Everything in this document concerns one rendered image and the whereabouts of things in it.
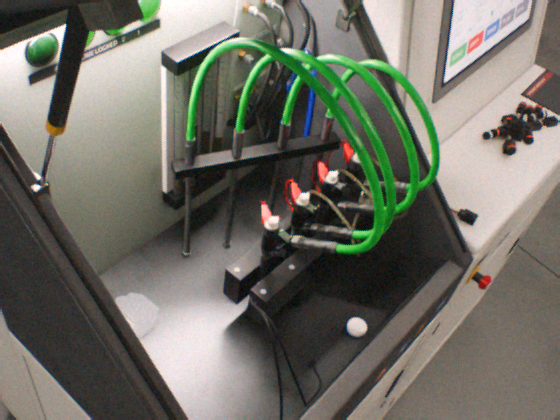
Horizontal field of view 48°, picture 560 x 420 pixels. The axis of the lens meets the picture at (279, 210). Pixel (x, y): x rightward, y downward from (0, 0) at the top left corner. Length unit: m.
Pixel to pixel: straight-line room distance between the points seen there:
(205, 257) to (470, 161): 0.62
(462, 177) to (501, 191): 0.09
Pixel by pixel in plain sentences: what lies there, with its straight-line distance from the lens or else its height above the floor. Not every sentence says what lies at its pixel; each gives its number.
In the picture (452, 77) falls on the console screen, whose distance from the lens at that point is 1.41.
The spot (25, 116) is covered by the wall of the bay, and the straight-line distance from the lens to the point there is 0.96.
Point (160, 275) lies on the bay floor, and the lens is 1.31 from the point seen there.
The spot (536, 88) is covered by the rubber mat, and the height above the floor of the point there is 0.98.
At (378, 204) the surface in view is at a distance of 0.85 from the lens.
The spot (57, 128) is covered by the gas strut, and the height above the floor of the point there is 1.47.
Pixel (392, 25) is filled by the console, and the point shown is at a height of 1.31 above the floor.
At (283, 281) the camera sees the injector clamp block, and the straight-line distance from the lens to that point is 1.14.
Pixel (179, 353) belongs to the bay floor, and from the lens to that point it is 1.22.
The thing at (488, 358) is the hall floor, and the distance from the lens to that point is 2.40.
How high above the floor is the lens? 1.90
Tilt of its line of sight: 48 degrees down
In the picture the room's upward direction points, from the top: 11 degrees clockwise
